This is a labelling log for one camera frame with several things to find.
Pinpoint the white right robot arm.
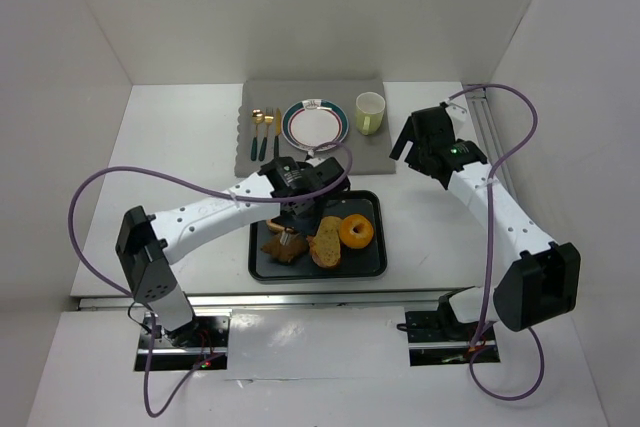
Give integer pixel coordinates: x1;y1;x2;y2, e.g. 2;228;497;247
390;104;581;332

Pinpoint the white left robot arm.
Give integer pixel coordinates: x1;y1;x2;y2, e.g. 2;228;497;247
115;157;350;347

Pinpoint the dark brown bread piece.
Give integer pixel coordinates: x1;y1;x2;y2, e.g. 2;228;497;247
261;234;309;264

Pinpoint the large seeded bread slice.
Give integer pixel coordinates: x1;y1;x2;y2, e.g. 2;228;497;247
307;216;342;269

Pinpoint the pale green mug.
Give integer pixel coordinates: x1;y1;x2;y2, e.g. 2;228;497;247
356;92;386;136

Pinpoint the grey placemat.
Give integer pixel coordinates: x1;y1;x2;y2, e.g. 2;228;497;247
233;78;396;179

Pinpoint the glazed round bun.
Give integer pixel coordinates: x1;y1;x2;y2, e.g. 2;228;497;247
266;220;284;233

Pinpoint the white plate with coloured rim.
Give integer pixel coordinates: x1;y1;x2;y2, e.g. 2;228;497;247
281;99;349;151

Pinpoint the orange bagel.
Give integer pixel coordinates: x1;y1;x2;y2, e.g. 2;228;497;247
339;214;374;250

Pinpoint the black rectangular tray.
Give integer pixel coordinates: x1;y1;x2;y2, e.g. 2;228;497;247
248;190;387;284

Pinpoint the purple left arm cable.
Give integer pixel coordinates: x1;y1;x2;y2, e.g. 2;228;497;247
67;141;356;419

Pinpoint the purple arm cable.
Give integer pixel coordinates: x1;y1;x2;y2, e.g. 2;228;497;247
447;84;545;401
67;141;356;419

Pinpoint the gold knife green handle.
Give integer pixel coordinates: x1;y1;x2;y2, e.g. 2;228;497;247
273;109;282;159

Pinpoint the gold spoon green handle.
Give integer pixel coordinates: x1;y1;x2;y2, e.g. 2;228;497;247
250;109;264;161

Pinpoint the gold fork green handle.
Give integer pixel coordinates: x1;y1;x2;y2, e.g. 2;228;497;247
258;108;274;161

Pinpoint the aluminium rail at right wall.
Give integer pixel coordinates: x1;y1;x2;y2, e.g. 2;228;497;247
465;89;505;165

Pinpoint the aluminium rail at front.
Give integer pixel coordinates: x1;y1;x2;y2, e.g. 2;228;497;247
77;288;466;309

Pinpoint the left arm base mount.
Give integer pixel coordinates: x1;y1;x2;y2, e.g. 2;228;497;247
134;310;231;372

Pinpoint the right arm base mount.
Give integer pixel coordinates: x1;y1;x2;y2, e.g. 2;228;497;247
396;295;500;367

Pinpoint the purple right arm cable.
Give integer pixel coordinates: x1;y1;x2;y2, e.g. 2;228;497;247
447;84;545;401

